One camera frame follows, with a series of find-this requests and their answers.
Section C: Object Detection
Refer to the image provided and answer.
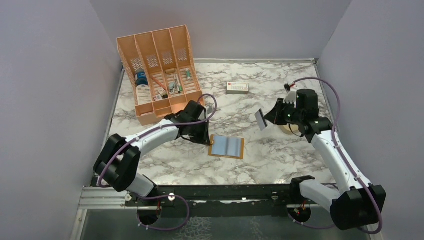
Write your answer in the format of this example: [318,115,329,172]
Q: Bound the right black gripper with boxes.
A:
[264,97,304,125]

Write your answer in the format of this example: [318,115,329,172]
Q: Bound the yellow leather card holder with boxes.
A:
[208,135,245,160]

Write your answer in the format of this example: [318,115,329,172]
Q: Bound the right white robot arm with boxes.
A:
[264,89,386,230]

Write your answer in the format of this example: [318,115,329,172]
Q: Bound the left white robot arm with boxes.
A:
[93,100,211,206]

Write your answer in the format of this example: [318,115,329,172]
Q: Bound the white small card box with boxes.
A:
[226,82,249,95]

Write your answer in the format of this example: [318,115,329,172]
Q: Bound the beige oval tray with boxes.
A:
[279,125,294,135]

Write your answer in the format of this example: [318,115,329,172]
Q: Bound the metal binder clip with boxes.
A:
[168,81,178,94]

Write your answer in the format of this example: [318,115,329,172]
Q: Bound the green white marker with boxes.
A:
[185,67,192,81]

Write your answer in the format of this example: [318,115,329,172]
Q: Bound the peach plastic desk organizer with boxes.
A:
[116,25,203,126]

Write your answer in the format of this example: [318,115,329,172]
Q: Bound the white label sheet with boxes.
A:
[135,84,152,106]

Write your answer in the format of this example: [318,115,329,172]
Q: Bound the small brown eraser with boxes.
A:
[165,68,176,74]

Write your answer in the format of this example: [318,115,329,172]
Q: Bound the red pencil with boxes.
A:
[151,76,168,92]

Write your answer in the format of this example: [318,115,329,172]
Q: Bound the blue tape roll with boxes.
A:
[134,71,149,86]

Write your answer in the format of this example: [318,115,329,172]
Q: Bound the black mounting base bar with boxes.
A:
[125,184,314,218]

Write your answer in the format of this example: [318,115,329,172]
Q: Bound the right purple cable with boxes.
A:
[284,77,384,235]

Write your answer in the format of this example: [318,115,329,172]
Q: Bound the purple cable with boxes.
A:
[96,93,218,189]
[284,77,384,235]

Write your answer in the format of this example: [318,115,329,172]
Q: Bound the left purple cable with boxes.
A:
[96,93,218,189]

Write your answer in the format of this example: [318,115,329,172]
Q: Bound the aluminium frame rail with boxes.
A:
[78,184,313,211]

